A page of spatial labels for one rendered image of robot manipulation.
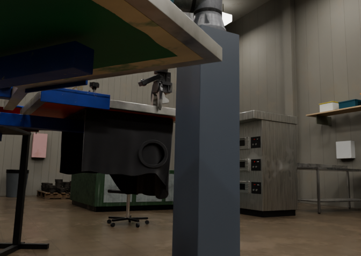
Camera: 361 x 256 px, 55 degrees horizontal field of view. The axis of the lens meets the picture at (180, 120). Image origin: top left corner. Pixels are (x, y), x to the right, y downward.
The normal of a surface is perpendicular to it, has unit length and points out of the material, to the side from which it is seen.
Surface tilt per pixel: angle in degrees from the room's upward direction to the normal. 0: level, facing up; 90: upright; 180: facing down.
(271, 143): 90
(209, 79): 90
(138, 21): 180
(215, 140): 90
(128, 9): 180
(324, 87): 90
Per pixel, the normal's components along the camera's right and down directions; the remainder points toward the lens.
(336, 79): -0.87, -0.10
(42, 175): 0.49, -0.12
